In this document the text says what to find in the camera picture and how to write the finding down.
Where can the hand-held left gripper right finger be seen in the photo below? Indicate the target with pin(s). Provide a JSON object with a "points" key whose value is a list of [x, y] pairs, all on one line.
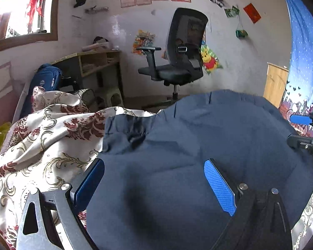
{"points": [[219, 187]]}

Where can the green photo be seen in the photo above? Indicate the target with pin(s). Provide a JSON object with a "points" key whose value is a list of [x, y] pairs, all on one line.
{"points": [[232, 11]]}

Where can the green hanging bag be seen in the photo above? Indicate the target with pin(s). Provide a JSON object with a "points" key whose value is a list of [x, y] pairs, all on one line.
{"points": [[241, 33]]}

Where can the yellow cartoon bear poster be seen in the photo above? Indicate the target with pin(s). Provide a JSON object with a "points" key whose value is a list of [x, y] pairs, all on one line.
{"points": [[211, 60]]}

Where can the floral satin bedspread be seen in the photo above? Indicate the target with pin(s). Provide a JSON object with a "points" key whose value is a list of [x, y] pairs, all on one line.
{"points": [[41, 140]]}

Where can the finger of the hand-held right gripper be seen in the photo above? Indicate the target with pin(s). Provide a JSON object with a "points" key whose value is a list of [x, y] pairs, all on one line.
{"points": [[300, 140], [300, 119]]}

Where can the blue printed curtain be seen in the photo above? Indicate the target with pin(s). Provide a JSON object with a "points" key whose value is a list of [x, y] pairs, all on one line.
{"points": [[305, 57]]}

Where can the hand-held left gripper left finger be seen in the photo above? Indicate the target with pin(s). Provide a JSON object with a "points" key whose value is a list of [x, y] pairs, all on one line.
{"points": [[90, 185]]}

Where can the blue backpack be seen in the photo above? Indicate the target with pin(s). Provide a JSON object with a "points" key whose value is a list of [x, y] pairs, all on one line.
{"points": [[47, 78]]}

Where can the colourful cartoon poster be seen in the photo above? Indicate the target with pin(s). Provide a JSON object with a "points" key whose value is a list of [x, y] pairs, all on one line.
{"points": [[143, 41]]}

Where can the red envelope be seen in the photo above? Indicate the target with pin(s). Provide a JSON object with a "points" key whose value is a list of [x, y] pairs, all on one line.
{"points": [[252, 13]]}

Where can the black office chair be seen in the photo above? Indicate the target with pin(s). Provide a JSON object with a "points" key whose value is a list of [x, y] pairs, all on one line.
{"points": [[182, 70]]}

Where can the navy blue pants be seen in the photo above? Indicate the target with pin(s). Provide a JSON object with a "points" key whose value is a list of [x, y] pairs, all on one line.
{"points": [[172, 148]]}

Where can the wooden desk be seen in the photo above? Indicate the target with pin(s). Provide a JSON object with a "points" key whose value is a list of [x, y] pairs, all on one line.
{"points": [[94, 57]]}

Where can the black and white photo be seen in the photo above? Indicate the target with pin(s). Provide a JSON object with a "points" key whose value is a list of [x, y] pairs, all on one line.
{"points": [[217, 0]]}

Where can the black wall-mounted object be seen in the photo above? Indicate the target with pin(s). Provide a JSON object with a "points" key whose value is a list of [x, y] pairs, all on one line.
{"points": [[79, 1]]}

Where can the dark cap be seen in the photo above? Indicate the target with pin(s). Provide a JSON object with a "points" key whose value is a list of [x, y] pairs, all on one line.
{"points": [[100, 39]]}

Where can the white bed frame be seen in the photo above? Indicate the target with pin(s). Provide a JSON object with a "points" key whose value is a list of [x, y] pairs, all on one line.
{"points": [[20, 101]]}

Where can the wooden cabinet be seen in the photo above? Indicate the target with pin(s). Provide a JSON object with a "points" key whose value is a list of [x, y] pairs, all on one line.
{"points": [[275, 86]]}

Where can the plastic stool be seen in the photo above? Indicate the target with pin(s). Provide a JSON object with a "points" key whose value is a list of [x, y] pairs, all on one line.
{"points": [[114, 93]]}

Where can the red window paper cutting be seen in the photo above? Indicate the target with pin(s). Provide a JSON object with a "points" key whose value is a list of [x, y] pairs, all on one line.
{"points": [[36, 0]]}

